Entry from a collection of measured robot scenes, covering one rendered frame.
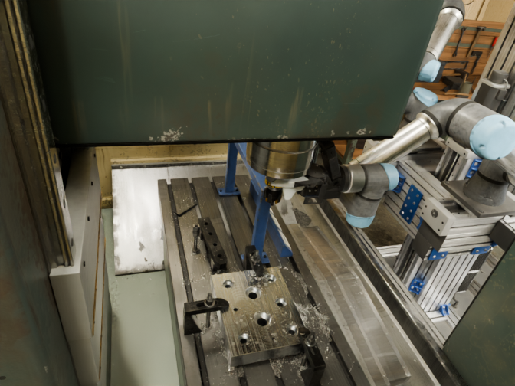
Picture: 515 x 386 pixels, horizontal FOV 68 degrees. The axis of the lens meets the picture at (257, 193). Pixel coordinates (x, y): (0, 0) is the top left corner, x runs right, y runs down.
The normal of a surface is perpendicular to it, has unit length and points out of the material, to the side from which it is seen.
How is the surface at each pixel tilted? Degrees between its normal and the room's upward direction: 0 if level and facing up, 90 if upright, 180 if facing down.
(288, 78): 90
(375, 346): 8
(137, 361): 0
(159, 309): 0
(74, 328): 90
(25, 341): 90
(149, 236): 24
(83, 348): 90
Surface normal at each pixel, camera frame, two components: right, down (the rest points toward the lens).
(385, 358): 0.16, -0.72
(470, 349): -0.95, 0.07
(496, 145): 0.24, 0.52
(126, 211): 0.24, -0.48
